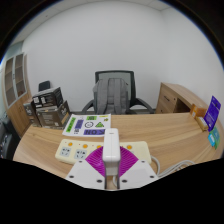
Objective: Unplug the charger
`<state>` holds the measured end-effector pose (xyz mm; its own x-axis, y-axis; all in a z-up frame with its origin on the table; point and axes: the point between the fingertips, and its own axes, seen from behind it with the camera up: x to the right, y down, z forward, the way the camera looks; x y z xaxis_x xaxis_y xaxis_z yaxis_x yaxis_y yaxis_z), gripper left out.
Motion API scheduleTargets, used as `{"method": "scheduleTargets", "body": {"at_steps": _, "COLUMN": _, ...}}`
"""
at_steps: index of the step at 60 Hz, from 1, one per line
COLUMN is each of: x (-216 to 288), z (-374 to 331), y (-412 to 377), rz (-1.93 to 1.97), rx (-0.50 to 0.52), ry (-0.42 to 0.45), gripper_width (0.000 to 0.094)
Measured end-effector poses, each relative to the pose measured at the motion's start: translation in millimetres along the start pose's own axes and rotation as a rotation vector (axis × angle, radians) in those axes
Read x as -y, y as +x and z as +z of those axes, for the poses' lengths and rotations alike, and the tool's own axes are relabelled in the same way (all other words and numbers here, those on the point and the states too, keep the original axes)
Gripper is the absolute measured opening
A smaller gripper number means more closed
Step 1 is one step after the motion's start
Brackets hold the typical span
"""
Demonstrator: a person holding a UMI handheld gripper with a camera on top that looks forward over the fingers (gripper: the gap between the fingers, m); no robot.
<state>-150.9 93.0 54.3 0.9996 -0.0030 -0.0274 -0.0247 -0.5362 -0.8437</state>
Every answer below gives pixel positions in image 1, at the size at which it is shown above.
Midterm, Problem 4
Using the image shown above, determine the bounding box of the small blue box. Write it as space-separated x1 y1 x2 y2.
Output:
207 132 217 148

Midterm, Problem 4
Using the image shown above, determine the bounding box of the small black chair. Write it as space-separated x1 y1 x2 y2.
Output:
37 80 52 92

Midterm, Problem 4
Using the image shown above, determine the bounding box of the orange box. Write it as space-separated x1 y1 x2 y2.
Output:
189 103 208 118

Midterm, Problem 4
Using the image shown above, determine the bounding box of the purple standing package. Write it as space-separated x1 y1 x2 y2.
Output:
203 95 222 132

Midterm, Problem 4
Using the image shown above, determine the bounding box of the black mesh office chair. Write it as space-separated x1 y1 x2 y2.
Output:
81 69 156 115

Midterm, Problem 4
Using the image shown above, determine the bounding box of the narrow black cardboard box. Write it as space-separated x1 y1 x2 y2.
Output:
23 100 41 128

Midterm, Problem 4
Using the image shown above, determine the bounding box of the tan box with white label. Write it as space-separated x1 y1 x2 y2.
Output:
194 115 209 132

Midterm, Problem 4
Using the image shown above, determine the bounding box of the dark office chair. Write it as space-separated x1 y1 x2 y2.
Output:
0 119 21 160

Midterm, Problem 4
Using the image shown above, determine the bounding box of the printed paper sheet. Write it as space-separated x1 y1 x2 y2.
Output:
62 113 112 138

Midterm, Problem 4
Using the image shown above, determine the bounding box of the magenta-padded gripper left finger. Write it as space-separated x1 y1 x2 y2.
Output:
65 146 107 190

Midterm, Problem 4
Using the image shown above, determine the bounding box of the teal green box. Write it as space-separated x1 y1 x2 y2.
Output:
212 126 222 150

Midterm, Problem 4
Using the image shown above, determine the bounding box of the wooden side desk with drawers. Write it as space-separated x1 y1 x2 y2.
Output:
155 82 209 115

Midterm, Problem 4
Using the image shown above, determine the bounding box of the wooden shelf cabinet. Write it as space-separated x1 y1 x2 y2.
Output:
3 52 33 138

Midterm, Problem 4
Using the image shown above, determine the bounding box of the cream power strip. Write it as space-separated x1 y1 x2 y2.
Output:
54 138 152 165

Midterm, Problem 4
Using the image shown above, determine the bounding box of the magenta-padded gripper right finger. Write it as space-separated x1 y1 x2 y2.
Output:
118 146 159 190

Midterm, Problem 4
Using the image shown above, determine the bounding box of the grey backpack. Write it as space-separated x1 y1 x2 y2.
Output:
92 77 130 115

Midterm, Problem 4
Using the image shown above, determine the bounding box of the large black cardboard box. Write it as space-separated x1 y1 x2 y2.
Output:
35 100 71 129

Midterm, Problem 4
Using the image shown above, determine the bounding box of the white charger block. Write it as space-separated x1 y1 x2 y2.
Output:
102 127 121 177

